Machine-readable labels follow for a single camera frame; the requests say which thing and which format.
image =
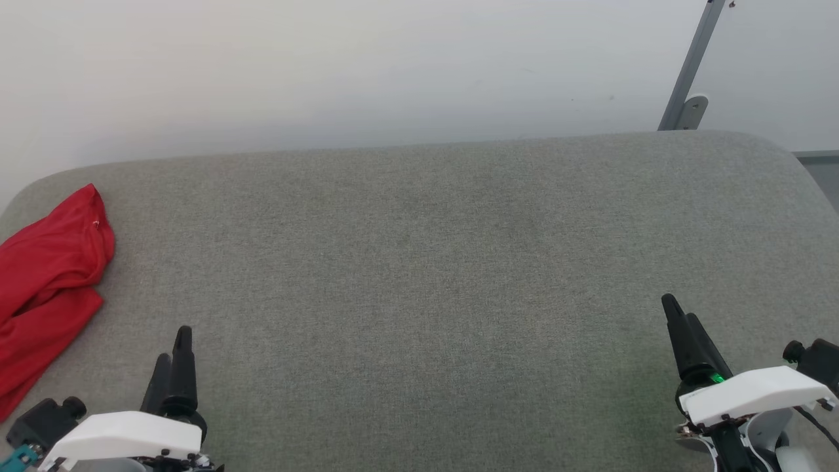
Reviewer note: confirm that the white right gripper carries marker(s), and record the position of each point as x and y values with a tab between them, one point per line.
754	392

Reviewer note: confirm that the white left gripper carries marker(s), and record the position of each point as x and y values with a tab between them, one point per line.
124	436

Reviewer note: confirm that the red garment with white trim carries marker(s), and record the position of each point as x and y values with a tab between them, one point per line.
46	275

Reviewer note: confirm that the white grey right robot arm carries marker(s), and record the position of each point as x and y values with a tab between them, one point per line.
783	446

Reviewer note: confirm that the teal plastic clip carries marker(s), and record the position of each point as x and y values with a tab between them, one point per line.
18	457

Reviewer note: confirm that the grey skirting strip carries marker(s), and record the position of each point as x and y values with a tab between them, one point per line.
819	157

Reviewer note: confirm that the grey fabric sofa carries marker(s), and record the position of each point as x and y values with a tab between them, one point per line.
419	295

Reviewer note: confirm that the grey metal pole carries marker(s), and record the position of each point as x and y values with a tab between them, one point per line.
691	62

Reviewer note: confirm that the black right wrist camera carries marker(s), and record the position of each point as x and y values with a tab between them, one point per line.
819	364

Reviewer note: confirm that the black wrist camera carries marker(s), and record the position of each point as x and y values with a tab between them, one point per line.
42	423
819	364

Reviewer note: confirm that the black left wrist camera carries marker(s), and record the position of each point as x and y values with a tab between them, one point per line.
42	423

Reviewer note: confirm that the grey metal bracket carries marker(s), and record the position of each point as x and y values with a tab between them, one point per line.
693	111

